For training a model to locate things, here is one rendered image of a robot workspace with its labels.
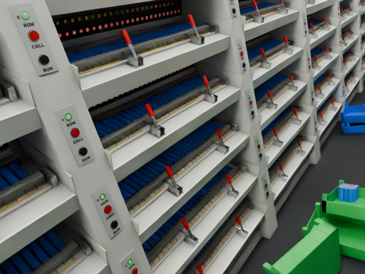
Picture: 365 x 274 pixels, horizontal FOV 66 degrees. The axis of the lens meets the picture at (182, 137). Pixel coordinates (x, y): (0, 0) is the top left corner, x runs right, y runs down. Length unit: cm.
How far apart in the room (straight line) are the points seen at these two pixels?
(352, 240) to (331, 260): 23
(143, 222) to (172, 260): 19
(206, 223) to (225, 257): 20
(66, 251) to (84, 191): 16
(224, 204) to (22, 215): 69
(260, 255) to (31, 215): 99
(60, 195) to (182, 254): 45
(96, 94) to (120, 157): 16
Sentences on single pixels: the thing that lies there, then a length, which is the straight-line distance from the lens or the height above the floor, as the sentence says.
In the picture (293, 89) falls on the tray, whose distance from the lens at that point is 159.
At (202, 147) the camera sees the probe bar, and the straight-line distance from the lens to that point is 99.
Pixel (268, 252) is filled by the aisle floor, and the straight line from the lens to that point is 137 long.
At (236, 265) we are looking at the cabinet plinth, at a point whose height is 4.
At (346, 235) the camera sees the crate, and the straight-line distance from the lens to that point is 144.
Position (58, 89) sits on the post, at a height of 92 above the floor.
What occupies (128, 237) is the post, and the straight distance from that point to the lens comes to 74.
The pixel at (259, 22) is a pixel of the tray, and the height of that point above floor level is 91.
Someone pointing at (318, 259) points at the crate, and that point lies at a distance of 113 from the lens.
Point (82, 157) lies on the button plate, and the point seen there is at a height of 78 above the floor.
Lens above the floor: 96
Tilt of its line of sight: 20 degrees down
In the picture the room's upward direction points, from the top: 16 degrees counter-clockwise
